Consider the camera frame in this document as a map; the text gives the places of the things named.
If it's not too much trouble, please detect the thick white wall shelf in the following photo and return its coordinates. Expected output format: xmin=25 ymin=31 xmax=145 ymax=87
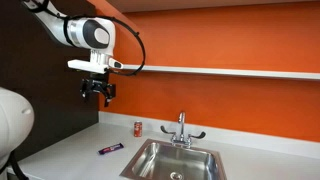
xmin=106 ymin=0 xmax=320 ymax=14

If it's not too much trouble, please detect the thin white wall shelf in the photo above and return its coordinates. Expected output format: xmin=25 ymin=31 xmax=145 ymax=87
xmin=114 ymin=64 xmax=320 ymax=81

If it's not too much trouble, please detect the purple snack bar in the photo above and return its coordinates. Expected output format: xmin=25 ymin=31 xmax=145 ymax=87
xmin=97 ymin=142 xmax=125 ymax=156

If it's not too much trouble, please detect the chrome two-handle faucet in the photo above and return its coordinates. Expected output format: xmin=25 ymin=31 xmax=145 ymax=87
xmin=159 ymin=111 xmax=207 ymax=150

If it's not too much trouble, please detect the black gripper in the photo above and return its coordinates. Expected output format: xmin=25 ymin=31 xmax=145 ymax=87
xmin=80 ymin=76 xmax=117 ymax=108

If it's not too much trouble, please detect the stainless steel sink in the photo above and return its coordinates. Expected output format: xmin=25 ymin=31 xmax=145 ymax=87
xmin=119 ymin=138 xmax=228 ymax=180

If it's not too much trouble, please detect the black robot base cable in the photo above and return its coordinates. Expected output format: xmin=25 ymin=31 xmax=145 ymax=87
xmin=0 ymin=150 xmax=30 ymax=180

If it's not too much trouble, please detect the dark wood cabinet panel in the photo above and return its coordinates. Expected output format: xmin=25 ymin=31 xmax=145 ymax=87
xmin=0 ymin=0 xmax=101 ymax=162

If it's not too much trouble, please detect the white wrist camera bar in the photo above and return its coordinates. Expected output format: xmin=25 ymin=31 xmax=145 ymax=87
xmin=67 ymin=57 xmax=124 ymax=75

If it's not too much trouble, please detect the red soda can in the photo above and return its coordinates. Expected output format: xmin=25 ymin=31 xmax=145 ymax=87
xmin=133 ymin=120 xmax=143 ymax=138

